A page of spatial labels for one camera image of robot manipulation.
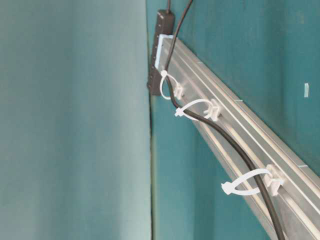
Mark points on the black USB hub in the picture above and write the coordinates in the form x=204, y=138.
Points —
x=163, y=29

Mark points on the small tape piece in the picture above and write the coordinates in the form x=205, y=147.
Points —
x=306, y=90

